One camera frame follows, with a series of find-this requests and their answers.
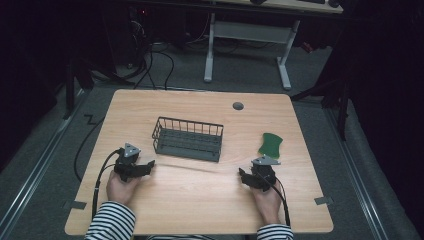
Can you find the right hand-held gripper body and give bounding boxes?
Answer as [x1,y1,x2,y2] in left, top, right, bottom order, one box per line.
[241,154,282,193]

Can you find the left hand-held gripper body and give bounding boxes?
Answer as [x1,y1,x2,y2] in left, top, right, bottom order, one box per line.
[113,142,150,183]

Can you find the person's left hand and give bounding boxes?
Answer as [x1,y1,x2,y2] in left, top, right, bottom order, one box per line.
[106,170,142,206]

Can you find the person's right hand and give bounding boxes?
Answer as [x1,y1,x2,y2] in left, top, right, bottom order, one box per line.
[250,179,284,226]

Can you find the green sponge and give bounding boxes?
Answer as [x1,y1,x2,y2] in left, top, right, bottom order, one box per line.
[257,132,284,160]

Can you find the wooden table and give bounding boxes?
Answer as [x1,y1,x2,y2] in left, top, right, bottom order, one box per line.
[64,88,334,236]

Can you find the striped right sleeve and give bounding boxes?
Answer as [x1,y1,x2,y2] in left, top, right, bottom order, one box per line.
[256,223,295,240]

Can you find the striped sleeve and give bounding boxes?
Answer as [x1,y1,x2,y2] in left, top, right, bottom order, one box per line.
[84,200,137,240]
[256,223,295,240]

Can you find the striped left sleeve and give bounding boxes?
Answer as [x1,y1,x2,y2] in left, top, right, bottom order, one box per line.
[84,200,137,240]

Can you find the black metal stand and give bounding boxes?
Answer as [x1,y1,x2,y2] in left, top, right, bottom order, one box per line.
[62,56,134,120]
[290,49,354,141]

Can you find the white-legged desk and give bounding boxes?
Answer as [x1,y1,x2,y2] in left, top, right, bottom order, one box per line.
[203,0,344,91]

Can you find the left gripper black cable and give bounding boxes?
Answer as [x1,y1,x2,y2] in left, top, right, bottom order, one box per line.
[91,148,122,221]

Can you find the dark wire basket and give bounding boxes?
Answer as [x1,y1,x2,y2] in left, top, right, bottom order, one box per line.
[151,116,225,163]

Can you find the black floor cables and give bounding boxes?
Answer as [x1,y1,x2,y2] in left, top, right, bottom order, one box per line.
[73,13,214,183]

